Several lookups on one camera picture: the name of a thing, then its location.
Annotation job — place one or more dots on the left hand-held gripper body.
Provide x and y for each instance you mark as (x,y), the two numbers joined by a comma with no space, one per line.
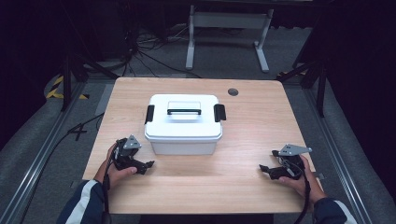
(126,155)

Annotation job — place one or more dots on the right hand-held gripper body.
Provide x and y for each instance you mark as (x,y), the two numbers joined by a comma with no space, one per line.
(291,163)

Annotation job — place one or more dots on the person's left hand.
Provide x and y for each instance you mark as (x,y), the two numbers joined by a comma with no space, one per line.
(115,177)

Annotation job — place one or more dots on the person's right hand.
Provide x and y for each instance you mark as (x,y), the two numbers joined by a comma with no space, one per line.
(303,186)

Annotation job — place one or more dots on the white storage box base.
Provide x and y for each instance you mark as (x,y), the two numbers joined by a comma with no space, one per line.
(183,147)

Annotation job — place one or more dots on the black box latch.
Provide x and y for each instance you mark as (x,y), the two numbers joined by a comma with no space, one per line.
(219,112)
(149,114)

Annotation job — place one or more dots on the white storage box lid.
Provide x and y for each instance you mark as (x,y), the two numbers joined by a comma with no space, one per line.
(183,127)

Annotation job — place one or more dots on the black metal stand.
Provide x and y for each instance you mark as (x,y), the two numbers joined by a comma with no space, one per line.
(320,84)
(67,81)

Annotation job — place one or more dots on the yellow black floor tape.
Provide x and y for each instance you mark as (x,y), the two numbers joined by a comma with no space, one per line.
(54,91)

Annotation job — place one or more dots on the aluminium floor rail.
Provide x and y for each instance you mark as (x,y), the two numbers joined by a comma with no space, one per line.
(336,155)
(34,168)

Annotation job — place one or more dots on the white metal desk frame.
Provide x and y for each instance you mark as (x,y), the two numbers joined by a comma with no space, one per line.
(229,20)

